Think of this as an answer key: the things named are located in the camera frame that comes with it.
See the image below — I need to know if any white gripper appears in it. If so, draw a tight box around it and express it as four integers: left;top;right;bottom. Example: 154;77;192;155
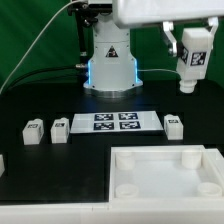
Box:
112;0;224;57

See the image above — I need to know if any white square tabletop part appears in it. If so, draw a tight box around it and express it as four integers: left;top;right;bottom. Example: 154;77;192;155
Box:
109;145;224;202

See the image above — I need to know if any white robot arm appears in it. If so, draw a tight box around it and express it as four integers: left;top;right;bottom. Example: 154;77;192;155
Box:
84;0;224;98

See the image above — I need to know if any tag sheet white plate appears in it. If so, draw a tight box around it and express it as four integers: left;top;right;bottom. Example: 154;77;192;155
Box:
71;111;163;134

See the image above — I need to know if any white block left edge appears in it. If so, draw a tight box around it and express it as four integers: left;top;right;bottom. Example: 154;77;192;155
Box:
0;155;5;178

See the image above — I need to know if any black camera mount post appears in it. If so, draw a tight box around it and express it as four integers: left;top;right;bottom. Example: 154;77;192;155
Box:
67;3;97;83

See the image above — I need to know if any white cable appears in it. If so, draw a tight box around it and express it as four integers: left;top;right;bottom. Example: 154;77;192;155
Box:
0;0;88;96

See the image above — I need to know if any black cable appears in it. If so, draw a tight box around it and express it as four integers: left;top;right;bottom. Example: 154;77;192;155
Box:
2;63;90;95

